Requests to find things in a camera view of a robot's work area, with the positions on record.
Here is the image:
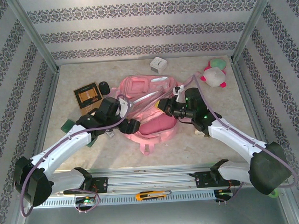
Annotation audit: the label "brown square box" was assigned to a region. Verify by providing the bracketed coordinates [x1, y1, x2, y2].
[73, 81, 106, 116]

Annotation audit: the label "pink student backpack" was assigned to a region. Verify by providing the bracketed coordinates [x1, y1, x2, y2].
[110, 72, 201, 158]

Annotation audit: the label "green case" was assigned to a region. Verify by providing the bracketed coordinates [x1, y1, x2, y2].
[60, 118, 97, 149]

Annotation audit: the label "black computer mouse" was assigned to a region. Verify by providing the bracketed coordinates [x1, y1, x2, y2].
[98, 80, 111, 96]

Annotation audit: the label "white plush toy pink ears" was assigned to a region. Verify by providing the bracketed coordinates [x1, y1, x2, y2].
[200, 66, 229, 90]

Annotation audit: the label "white square clock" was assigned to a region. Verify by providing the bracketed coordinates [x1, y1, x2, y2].
[149, 56, 170, 75]

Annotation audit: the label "yellow utility knife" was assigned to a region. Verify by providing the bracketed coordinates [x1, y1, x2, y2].
[135, 189, 173, 201]

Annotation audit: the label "left controller board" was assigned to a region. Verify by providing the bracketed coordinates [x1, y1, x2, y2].
[75, 196, 97, 207]

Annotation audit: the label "controller board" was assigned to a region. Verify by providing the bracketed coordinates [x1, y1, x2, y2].
[215, 189, 234, 201]
[75, 196, 97, 207]

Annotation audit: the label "right controller board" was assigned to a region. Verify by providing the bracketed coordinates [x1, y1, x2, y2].
[215, 189, 234, 201]

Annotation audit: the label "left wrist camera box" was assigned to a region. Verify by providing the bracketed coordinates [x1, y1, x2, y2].
[118, 97, 131, 118]

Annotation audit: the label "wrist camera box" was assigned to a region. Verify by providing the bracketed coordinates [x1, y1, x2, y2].
[172, 85, 187, 103]
[118, 97, 131, 118]

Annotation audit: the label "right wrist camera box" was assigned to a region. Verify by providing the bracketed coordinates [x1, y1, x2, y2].
[172, 85, 187, 103]

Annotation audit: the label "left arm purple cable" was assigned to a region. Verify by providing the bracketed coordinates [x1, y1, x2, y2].
[14, 93, 134, 218]

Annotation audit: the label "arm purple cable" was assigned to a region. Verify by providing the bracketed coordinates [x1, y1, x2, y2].
[14, 93, 134, 218]
[174, 70, 298, 193]

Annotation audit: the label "right metal side rail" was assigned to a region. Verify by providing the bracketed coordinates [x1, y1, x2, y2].
[230, 58, 277, 169]

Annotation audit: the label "metal side rail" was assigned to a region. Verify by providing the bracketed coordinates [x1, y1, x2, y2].
[230, 58, 277, 169]
[22, 68, 66, 179]

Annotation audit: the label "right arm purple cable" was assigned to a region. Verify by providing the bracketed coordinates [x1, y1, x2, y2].
[174, 70, 298, 193]

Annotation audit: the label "left metal side rail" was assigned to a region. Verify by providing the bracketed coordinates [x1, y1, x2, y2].
[22, 68, 66, 179]

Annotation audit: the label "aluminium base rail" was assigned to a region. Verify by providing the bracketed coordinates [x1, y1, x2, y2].
[51, 162, 245, 196]

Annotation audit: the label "left black mount plate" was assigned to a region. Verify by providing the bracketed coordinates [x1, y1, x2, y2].
[62, 177, 109, 196]

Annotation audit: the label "black mount plate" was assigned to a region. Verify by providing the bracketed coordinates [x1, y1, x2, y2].
[189, 170, 233, 189]
[62, 177, 109, 196]

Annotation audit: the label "right black mount plate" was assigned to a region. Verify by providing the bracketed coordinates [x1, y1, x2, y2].
[189, 170, 233, 189]

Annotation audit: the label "perforated metal cable tray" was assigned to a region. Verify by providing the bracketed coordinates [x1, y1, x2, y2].
[28, 189, 216, 210]

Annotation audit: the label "right metal frame post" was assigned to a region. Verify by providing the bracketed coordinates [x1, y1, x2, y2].
[228, 0, 279, 62]

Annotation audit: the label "metal frame post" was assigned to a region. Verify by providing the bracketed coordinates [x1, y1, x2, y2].
[228, 0, 279, 62]
[4, 0, 60, 74]

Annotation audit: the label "left metal frame post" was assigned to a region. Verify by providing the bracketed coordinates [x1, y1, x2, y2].
[4, 0, 60, 74]

